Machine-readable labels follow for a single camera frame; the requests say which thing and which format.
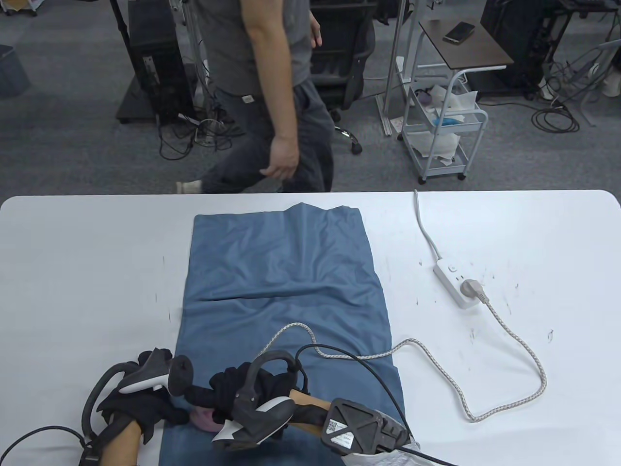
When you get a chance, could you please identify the grey white right hand controller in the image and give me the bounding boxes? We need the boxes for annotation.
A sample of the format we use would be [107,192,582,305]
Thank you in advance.
[212,350,297,449]

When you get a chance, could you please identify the white table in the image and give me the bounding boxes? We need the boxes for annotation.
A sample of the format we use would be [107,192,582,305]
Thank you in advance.
[0,190,621,466]

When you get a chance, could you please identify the pile of white papers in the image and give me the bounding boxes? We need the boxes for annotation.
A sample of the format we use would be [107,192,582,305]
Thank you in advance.
[411,127,461,166]

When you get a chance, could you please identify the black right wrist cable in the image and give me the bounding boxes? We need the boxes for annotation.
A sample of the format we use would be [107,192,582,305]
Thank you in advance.
[295,344,461,466]

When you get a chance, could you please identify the smartphone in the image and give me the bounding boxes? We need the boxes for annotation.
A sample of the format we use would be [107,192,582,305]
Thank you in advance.
[442,22,476,45]

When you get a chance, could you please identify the white power strip cable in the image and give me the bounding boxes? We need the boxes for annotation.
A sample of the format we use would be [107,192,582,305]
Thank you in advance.
[414,189,443,263]

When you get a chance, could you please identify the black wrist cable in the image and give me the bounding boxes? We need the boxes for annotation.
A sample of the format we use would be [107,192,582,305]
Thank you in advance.
[295,344,461,466]
[0,426,90,466]

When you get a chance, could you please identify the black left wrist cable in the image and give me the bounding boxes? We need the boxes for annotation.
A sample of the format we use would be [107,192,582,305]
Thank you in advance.
[0,426,90,466]

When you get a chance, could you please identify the coiled black cable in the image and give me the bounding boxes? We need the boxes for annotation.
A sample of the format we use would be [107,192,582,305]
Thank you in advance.
[531,104,581,134]

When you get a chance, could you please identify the white power strip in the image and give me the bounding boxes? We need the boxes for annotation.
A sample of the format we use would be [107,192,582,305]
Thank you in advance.
[433,261,478,307]

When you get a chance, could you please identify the black office chair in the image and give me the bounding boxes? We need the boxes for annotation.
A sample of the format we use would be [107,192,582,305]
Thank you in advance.
[310,0,376,156]

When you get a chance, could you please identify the person's right forearm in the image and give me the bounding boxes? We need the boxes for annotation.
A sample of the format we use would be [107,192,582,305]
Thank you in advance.
[286,393,423,466]

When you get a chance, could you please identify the pink electric iron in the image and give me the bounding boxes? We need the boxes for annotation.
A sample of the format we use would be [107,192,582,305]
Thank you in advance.
[192,408,224,433]

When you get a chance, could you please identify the blue pillowcase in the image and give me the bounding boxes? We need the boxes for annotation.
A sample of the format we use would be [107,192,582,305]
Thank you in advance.
[160,203,413,466]

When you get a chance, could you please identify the grey white left hand controller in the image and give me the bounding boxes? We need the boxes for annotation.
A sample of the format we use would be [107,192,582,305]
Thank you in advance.
[82,347,196,437]

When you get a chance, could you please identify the white rolling cart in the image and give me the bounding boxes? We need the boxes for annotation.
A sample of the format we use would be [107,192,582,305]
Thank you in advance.
[398,68,488,185]

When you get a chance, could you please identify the grey white hand controller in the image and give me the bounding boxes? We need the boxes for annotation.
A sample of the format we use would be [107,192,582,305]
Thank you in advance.
[82,347,196,437]
[212,350,297,449]

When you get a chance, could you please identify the black floor stand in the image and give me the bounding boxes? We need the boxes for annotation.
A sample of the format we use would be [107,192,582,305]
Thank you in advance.
[109,0,161,125]

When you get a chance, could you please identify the braided iron cord with plug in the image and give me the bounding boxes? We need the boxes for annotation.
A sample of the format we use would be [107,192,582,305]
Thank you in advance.
[250,279,547,422]

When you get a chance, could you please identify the white metal frame post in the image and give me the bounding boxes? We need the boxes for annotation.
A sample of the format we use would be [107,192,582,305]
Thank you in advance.
[377,0,419,137]
[182,0,212,115]

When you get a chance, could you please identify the brown side table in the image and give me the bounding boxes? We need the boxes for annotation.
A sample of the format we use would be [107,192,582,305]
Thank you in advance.
[418,19,515,71]

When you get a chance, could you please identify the black computer tower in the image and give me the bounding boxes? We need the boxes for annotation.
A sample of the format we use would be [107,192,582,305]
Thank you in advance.
[480,0,558,88]
[127,0,197,126]

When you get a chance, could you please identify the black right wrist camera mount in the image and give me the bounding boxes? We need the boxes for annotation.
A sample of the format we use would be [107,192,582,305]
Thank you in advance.
[320,398,413,454]

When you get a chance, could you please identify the person's right hand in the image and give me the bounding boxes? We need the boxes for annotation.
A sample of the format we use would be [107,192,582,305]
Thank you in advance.
[187,364,299,425]

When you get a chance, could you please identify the crumpled white paper sheets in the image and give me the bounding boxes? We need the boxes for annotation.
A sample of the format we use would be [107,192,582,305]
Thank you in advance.
[427,84,480,116]

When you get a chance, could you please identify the person's left forearm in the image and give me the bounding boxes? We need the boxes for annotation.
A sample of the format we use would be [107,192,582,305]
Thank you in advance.
[99,420,144,466]

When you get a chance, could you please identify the tangle of black floor cables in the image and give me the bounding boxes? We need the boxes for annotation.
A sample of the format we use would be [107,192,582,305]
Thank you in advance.
[159,114,243,161]

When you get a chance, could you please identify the person's left hand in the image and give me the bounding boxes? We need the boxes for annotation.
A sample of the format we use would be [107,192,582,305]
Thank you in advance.
[97,349,191,444]

